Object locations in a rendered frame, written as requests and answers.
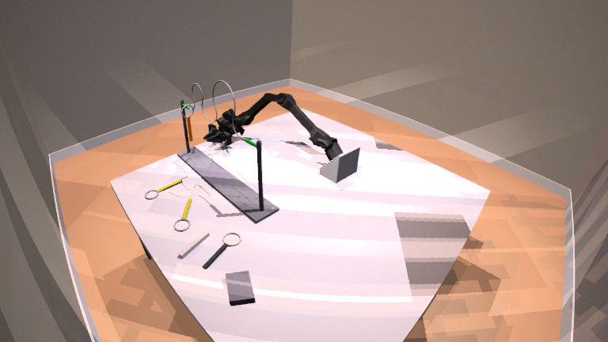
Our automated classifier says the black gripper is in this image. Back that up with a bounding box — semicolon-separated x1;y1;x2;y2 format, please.
203;123;234;146

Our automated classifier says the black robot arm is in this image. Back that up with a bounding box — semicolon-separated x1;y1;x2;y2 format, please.
216;93;343;161

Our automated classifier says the grey loop with yellow handle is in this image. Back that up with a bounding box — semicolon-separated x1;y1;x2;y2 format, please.
173;198;192;231
145;180;182;200

